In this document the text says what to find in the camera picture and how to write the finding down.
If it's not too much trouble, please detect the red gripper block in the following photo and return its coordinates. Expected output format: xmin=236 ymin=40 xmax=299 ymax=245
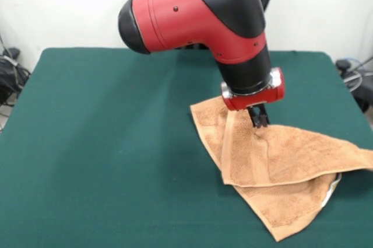
xmin=220 ymin=67 xmax=287 ymax=130

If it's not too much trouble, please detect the orange-brown terry towel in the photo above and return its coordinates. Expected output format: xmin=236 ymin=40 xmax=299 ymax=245
xmin=189 ymin=97 xmax=373 ymax=242

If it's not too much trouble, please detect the dark green table cloth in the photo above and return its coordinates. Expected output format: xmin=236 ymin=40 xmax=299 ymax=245
xmin=0 ymin=48 xmax=373 ymax=248

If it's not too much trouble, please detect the black cable bundle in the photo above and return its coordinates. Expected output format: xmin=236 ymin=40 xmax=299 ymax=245
xmin=0 ymin=47 xmax=31 ymax=106

